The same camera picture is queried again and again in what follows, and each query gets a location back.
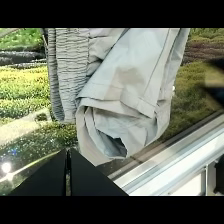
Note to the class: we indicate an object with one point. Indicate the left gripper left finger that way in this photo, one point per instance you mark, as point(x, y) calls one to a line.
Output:
point(50, 180)

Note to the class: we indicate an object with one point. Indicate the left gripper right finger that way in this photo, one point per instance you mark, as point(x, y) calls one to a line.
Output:
point(90, 181)

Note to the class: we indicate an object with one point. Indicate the pale grey pants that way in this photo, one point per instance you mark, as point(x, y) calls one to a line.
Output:
point(123, 90)

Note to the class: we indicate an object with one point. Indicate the silver frame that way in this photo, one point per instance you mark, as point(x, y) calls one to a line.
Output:
point(180, 163)

